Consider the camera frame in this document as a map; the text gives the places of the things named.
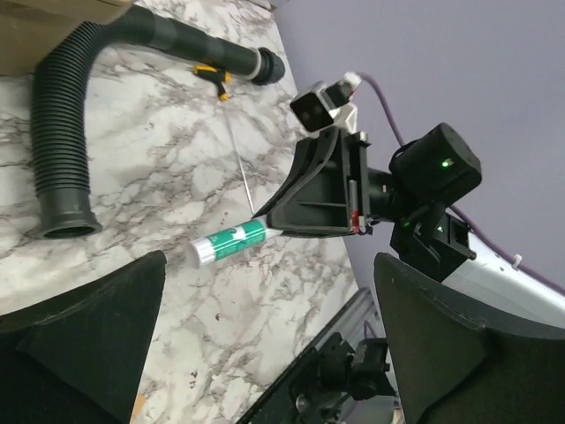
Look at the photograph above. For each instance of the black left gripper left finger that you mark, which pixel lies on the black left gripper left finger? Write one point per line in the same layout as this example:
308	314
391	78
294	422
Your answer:
78	357

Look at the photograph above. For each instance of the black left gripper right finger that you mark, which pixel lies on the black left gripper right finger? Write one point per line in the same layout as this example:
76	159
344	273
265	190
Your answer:
458	360

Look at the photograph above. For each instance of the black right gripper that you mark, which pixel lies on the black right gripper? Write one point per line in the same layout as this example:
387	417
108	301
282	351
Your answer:
327	189

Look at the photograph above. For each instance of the brown paper envelope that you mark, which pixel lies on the brown paper envelope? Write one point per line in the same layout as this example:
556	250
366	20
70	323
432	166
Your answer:
138	405

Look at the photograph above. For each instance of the green white glue stick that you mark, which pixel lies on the green white glue stick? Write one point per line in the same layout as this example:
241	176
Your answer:
224	243

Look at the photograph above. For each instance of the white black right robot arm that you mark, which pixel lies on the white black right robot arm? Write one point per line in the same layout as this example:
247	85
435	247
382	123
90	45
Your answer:
416	194

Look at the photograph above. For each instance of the tan plastic tool case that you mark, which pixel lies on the tan plastic tool case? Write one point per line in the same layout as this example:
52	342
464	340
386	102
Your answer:
32	29

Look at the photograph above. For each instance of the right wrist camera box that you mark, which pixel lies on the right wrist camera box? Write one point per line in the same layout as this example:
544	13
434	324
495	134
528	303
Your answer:
323	106

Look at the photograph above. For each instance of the aluminium frame rail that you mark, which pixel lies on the aluminium frame rail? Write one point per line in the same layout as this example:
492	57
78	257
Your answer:
357	319

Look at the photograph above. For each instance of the yellow handled long screwdriver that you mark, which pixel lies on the yellow handled long screwdriver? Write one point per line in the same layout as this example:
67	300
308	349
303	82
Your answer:
219	78

